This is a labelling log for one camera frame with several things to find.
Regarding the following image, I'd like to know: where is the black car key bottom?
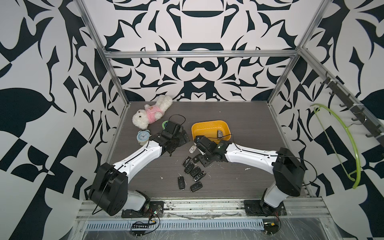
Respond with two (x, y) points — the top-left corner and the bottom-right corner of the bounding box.
(190, 182), (203, 192)

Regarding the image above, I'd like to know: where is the white silver car key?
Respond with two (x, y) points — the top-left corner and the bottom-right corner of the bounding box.
(189, 146), (197, 154)

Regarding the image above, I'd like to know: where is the white plush dog pink shirt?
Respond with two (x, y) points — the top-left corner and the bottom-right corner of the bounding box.
(132, 95), (173, 130)

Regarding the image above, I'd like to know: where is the black car key centre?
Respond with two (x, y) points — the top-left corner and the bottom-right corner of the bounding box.
(190, 167), (202, 178)

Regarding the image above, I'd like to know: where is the yellow plastic storage box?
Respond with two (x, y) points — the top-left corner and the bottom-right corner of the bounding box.
(191, 120), (232, 144)

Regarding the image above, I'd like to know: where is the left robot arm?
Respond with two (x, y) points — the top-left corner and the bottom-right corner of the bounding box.
(88, 121), (190, 216)

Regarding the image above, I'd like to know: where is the black wall hook rack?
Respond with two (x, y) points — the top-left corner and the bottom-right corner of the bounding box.
(322, 71), (384, 146)

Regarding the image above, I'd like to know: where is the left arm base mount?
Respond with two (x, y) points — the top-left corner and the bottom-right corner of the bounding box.
(122, 201), (164, 219)

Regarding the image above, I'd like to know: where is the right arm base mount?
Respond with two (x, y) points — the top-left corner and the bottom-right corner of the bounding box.
(244, 200), (286, 217)

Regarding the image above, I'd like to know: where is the light blue alarm clock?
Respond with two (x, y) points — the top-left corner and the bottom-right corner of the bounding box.
(137, 130), (151, 146)

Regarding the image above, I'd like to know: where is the black flip key slanted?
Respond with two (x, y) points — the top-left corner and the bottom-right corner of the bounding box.
(183, 157), (192, 168)

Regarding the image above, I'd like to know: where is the black car key middle-left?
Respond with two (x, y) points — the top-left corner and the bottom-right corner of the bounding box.
(184, 163), (195, 174)

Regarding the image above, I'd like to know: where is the black car key top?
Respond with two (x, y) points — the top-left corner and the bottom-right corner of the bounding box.
(192, 154), (202, 164)

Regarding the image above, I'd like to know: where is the black car key lower left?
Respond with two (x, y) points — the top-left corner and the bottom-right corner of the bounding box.
(178, 176), (186, 190)

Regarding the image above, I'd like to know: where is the white slotted cable duct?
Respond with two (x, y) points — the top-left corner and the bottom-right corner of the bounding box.
(85, 219), (264, 231)

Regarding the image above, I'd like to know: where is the black chrome-edged car key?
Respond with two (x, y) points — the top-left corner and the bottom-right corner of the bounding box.
(193, 171), (206, 183)

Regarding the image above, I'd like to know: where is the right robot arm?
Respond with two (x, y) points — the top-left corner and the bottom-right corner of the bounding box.
(194, 136), (307, 210)

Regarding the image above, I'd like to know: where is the green plastic clothes hanger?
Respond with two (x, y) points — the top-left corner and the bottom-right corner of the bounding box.
(310, 104), (362, 190)

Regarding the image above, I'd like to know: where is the aluminium frame back bar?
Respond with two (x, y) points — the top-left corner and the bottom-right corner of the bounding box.
(104, 50), (297, 59)

